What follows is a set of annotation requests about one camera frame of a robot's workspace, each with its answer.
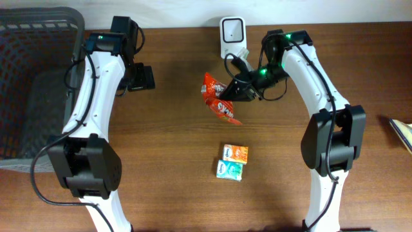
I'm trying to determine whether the red Hacks candy bag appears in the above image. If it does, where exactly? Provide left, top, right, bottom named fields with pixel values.
left=201, top=73, right=242, bottom=125

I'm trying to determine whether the orange tissue pack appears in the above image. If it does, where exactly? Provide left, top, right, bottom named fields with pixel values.
left=223, top=144, right=248, bottom=164

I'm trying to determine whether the teal tissue pack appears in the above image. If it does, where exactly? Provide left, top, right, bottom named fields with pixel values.
left=216, top=160, right=243, bottom=182

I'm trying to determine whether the yellow snack bag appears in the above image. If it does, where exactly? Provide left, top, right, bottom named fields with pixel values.
left=389, top=119, right=411, bottom=153

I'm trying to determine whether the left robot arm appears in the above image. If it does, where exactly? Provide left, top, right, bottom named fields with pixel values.
left=46, top=16, right=155, bottom=231

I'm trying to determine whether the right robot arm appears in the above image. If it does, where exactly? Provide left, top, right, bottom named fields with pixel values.
left=220, top=30, right=366, bottom=231

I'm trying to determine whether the white barcode scanner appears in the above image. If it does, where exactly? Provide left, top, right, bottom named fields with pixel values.
left=219, top=16, right=247, bottom=59

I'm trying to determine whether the grey plastic mesh basket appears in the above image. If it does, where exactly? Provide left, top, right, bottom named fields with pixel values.
left=1, top=6, right=85, bottom=173

